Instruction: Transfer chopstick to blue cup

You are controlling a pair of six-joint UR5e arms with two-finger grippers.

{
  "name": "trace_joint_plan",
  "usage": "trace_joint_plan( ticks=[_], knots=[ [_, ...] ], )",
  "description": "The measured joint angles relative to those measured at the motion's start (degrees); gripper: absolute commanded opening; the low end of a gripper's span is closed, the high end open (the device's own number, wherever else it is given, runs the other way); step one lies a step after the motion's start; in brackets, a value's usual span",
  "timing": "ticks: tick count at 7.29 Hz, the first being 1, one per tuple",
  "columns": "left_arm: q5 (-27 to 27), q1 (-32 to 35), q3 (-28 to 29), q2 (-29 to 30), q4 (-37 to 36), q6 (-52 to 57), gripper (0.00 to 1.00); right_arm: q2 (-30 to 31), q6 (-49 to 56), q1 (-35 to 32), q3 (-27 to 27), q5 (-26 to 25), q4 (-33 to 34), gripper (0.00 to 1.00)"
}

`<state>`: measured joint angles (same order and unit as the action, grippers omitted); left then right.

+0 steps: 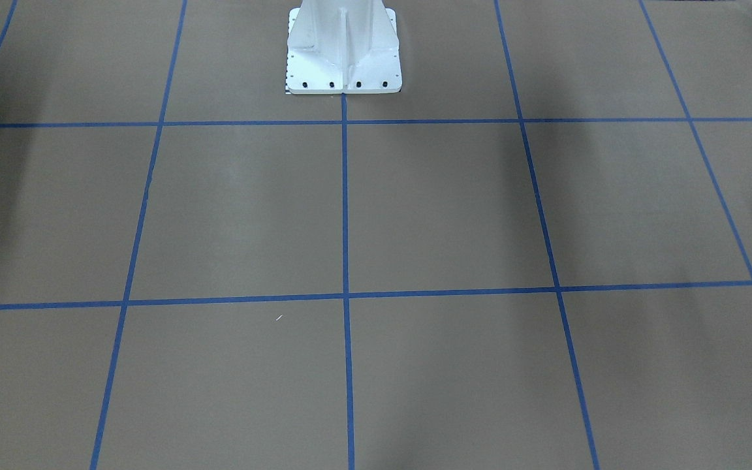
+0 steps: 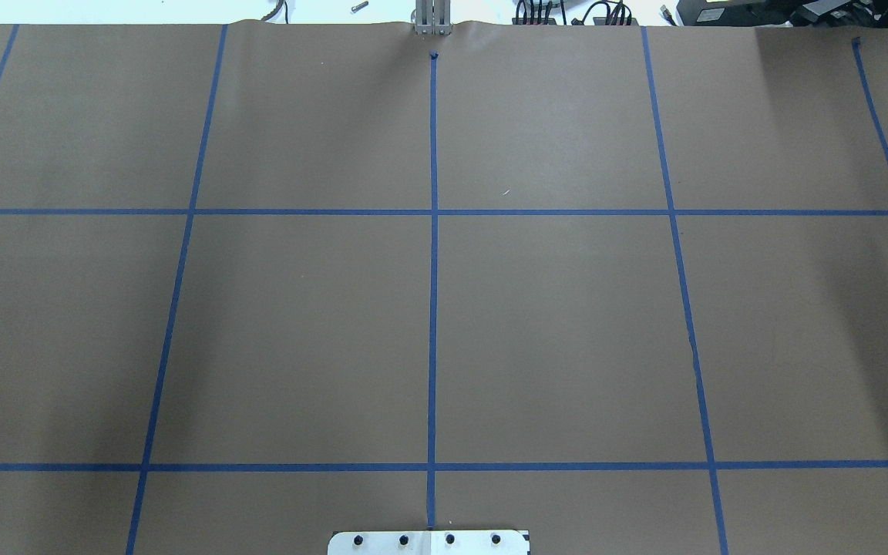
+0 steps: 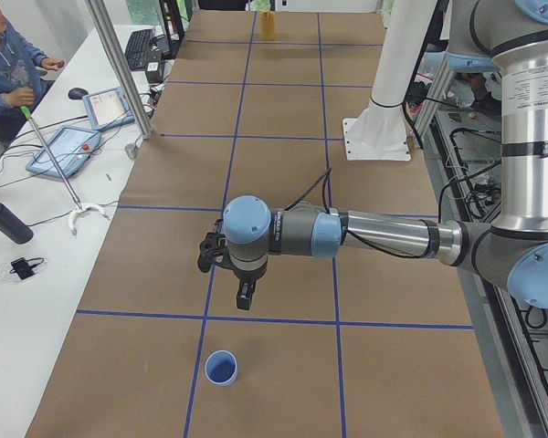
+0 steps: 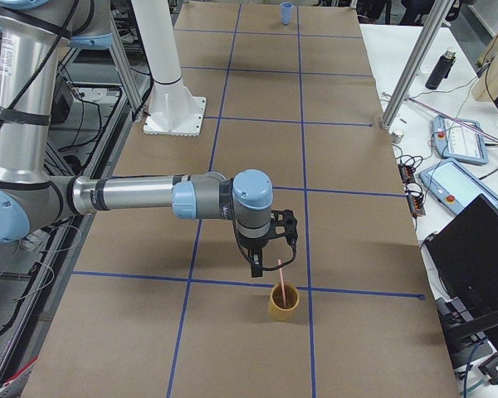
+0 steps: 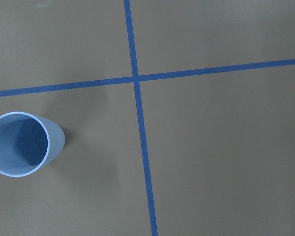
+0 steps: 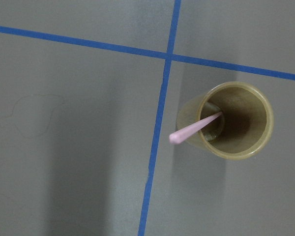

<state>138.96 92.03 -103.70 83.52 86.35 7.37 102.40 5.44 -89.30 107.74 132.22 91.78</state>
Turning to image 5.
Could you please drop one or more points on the light blue plastic cup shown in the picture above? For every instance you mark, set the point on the light blue plastic cup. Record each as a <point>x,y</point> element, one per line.
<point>27,143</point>

